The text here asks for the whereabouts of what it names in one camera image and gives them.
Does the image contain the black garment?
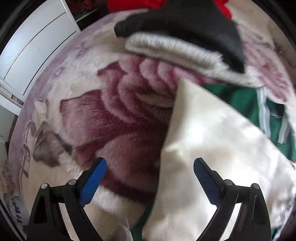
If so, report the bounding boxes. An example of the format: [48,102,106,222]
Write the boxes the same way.
[114,1,245,73]

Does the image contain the red knitted garment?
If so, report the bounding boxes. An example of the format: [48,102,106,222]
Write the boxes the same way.
[107,0,232,20]

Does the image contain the green and cream varsity jacket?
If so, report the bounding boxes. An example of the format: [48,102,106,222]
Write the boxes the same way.
[132,79,295,240]

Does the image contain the grey white fleece garment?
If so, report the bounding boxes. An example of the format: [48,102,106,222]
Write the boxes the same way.
[125,32,263,88]

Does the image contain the floral plush bed blanket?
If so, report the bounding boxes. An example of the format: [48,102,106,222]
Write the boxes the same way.
[9,9,295,240]

